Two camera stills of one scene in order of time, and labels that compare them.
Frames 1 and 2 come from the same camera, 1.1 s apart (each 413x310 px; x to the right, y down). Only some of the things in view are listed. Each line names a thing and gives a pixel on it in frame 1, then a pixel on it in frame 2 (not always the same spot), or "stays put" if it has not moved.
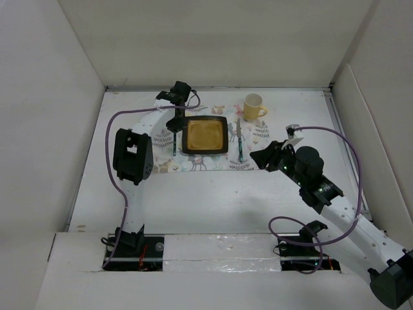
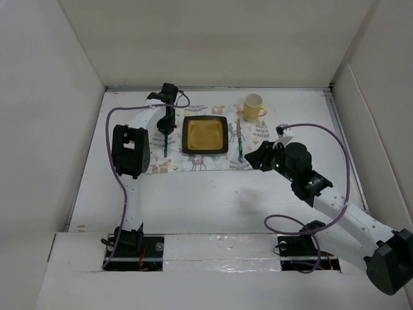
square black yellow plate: (205, 134) stays put
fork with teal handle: (175, 143) → (166, 145)
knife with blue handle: (239, 130) stays put
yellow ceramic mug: (252, 106) stays put
